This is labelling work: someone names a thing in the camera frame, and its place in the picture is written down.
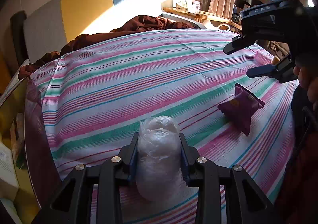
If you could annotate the striped bed sheet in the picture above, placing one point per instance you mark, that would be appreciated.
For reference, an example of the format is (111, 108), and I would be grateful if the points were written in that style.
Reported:
(149, 77)

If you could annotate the grey bed frame rail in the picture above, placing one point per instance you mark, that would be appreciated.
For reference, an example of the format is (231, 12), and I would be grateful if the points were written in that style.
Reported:
(183, 19)

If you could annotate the person's right hand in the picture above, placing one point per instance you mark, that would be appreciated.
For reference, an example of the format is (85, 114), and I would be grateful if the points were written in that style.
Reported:
(308, 77)

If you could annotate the brown blanket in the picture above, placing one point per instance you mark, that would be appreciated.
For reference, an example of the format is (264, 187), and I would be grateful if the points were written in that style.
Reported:
(146, 24)

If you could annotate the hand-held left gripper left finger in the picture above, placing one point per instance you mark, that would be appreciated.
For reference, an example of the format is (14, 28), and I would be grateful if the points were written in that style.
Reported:
(132, 164)

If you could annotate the large clear plastic bag ball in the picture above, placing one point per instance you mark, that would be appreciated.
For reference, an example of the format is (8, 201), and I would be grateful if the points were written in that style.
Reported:
(159, 159)

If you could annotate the purple snack packet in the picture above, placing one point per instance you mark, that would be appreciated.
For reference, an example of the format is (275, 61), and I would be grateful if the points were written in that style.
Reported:
(239, 107)

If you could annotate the person's dark jacket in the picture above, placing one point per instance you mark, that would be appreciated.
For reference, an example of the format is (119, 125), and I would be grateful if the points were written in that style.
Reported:
(303, 164)

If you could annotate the small pink packet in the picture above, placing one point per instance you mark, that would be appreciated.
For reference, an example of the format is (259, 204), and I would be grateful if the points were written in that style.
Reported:
(262, 57)

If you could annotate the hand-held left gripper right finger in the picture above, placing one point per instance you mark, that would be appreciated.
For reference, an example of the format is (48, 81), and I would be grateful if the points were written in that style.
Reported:
(185, 164)

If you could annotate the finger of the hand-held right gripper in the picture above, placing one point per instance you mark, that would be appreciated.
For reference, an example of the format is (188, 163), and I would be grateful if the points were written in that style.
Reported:
(263, 71)
(236, 44)

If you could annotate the gold and maroon tin box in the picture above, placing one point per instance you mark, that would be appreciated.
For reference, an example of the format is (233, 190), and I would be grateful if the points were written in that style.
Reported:
(37, 139)

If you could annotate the grey yellow blue headboard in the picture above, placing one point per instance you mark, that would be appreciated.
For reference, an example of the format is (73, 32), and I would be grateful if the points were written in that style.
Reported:
(82, 7)

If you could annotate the clear cracker packet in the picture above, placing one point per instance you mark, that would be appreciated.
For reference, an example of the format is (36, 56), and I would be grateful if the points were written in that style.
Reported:
(18, 137)

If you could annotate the wooden bedside table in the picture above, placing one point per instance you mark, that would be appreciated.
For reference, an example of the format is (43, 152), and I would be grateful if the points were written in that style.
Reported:
(198, 14)

